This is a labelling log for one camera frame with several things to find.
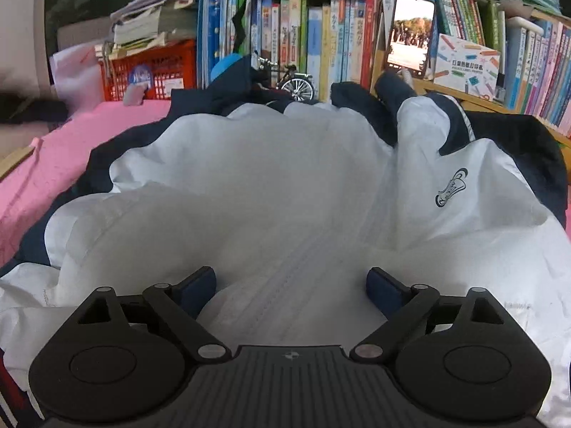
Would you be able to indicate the pink bunny-print blanket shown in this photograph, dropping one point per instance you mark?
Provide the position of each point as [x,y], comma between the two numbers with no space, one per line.
[58,156]

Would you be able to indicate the blue fluffy pom-pom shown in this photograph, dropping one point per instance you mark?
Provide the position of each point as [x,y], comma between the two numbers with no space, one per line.
[223,69]

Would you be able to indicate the row of pastel-spine books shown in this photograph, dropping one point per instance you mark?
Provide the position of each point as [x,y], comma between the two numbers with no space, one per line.
[544,71]

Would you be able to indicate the blue and grey hang tag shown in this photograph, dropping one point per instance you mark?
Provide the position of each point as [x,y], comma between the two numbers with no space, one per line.
[140,78]

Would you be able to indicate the stack of papers and booklets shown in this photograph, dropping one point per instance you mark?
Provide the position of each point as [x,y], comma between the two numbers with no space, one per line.
[147,22]

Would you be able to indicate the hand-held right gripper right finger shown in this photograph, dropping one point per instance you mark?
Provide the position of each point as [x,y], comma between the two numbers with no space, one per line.
[383,290]

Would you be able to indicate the white label printer box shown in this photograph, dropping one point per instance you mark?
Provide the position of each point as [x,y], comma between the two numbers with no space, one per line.
[466,67]

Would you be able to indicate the smartphone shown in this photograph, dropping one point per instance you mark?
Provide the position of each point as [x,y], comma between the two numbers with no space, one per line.
[410,35]

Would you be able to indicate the wooden desk organizer with drawers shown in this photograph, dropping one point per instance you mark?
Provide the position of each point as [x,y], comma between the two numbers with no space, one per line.
[486,105]

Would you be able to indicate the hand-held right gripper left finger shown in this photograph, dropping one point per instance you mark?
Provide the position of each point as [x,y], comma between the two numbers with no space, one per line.
[196,287]

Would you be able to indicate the white paper sheet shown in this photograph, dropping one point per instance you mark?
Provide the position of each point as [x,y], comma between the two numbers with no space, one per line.
[76,71]

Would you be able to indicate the row of tall picture books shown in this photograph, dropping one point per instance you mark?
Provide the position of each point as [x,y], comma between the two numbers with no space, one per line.
[312,35]

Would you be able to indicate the red plastic basket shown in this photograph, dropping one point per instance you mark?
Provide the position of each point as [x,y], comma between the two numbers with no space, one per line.
[169,67]

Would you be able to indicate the wooden board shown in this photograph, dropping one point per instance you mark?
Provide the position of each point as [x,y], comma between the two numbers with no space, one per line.
[18,160]

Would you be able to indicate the miniature bicycle model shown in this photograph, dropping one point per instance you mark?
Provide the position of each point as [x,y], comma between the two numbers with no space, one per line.
[294,87]

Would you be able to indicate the row of green-spine books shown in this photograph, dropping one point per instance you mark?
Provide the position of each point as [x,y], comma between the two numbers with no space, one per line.
[464,13]

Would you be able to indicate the white and navy jacket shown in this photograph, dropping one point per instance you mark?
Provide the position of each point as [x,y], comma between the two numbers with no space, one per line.
[267,187]

